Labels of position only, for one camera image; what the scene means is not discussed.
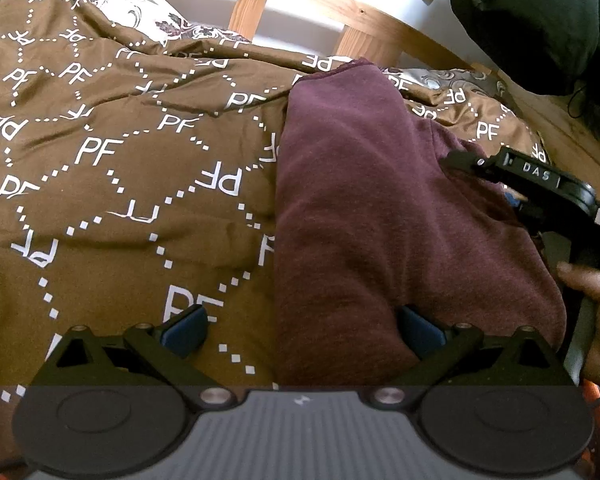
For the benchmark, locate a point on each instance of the dark cloth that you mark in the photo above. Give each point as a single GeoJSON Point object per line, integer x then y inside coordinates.
{"type": "Point", "coordinates": [530, 20]}

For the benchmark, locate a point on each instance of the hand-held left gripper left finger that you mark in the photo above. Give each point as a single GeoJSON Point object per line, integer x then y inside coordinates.
{"type": "Point", "coordinates": [186, 331]}

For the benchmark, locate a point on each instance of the brown printed blanket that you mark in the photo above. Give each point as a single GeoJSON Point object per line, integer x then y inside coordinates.
{"type": "Point", "coordinates": [130, 160]}

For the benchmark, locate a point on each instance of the wooden bed frame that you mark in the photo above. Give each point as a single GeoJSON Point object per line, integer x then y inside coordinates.
{"type": "Point", "coordinates": [380, 25]}

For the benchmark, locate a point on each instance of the maroon sweater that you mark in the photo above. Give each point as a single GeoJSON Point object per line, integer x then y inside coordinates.
{"type": "Point", "coordinates": [380, 210]}

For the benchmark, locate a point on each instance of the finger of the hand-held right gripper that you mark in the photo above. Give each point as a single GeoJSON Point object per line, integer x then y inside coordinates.
{"type": "Point", "coordinates": [472, 162]}

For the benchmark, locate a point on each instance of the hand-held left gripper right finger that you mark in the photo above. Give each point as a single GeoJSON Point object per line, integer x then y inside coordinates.
{"type": "Point", "coordinates": [421, 334]}

